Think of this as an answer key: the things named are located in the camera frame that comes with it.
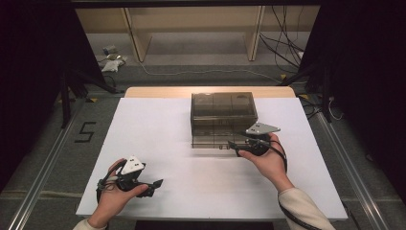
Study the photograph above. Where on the smoky transparent drawer box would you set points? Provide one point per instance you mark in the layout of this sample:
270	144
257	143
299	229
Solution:
223	103

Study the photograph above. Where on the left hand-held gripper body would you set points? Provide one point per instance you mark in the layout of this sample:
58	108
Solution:
132	166

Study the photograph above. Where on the person's right hand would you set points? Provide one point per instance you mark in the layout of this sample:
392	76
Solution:
271	166

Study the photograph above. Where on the small grey packet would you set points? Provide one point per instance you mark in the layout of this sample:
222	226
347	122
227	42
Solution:
109	49

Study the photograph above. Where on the white table mat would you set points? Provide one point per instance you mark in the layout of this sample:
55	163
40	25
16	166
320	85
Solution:
143	121

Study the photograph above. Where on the black curtain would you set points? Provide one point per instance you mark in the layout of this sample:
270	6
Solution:
32	80
367	80

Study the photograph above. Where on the person's left hand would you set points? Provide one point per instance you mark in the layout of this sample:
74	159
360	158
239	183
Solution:
111	202

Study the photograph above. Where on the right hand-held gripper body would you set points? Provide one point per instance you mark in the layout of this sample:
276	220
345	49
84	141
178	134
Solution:
261	128

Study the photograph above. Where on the light wooden desk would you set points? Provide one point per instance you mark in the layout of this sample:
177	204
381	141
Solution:
191	19

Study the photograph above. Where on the black tripod stand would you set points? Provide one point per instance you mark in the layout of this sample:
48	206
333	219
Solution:
325	92
65	99

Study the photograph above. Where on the black overhead bar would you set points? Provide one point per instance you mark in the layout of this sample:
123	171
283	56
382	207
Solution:
191	3

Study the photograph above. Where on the white bag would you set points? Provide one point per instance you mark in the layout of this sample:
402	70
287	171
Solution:
111	65

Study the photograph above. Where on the aluminium floor rail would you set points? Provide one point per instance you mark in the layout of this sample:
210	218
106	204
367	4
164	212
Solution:
351	172
41	172

